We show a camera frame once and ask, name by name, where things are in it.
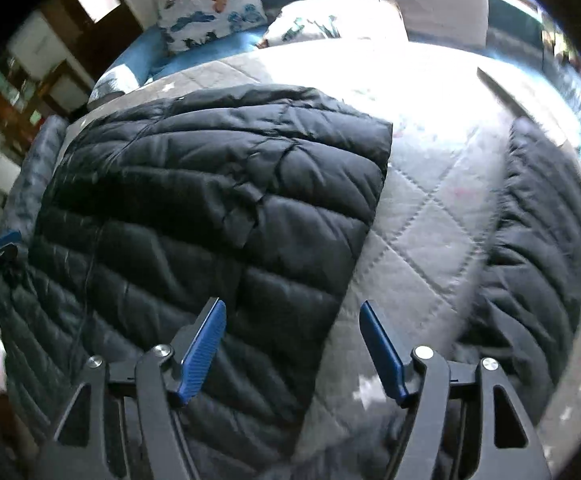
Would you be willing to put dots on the white pillow with blue print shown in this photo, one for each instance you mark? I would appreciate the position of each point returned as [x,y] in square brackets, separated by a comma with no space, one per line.
[307,20]

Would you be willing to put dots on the grey star quilted mat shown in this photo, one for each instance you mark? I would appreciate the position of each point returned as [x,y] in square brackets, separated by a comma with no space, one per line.
[424,256]

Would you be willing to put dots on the beige back cushion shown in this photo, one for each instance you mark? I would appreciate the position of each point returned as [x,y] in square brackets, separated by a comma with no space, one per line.
[435,2]

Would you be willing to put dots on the butterfly print pillow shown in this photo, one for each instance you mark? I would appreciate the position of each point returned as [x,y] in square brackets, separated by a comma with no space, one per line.
[188,24]

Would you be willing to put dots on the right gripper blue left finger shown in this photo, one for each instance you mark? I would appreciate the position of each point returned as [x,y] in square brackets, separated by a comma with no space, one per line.
[196,346]

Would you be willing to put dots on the black puffer down jacket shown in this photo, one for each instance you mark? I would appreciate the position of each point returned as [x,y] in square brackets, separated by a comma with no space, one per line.
[261,196]

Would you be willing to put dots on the dark wooden door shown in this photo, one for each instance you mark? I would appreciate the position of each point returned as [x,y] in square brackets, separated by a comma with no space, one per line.
[95,32]

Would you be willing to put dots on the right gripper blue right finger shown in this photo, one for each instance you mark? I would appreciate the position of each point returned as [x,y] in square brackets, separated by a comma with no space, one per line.
[386,359]

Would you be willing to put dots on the teal sofa bed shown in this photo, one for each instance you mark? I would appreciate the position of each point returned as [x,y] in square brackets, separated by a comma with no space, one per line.
[516,34]

